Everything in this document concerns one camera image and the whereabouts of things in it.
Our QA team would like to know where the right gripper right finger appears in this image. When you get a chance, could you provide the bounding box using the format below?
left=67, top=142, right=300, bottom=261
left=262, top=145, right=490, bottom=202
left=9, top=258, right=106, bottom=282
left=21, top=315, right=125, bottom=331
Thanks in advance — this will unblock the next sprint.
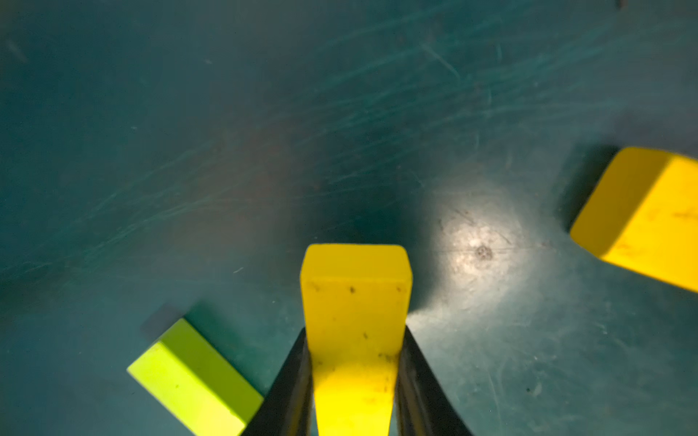
left=396, top=327, right=474, bottom=436

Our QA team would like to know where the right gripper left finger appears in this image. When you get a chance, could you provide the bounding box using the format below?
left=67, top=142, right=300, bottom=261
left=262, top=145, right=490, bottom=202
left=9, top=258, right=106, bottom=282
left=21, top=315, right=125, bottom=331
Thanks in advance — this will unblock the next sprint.
left=241, top=328, right=314, bottom=436

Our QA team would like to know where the lime green block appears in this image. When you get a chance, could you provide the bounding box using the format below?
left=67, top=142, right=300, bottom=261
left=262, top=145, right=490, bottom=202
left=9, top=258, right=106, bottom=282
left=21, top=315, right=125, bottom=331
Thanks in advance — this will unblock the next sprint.
left=127, top=319, right=264, bottom=436

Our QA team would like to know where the yellow block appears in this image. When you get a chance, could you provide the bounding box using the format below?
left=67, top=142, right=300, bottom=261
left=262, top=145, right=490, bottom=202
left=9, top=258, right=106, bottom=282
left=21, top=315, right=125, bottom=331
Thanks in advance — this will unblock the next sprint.
left=300, top=243, right=413, bottom=435
left=570, top=147, right=697, bottom=292

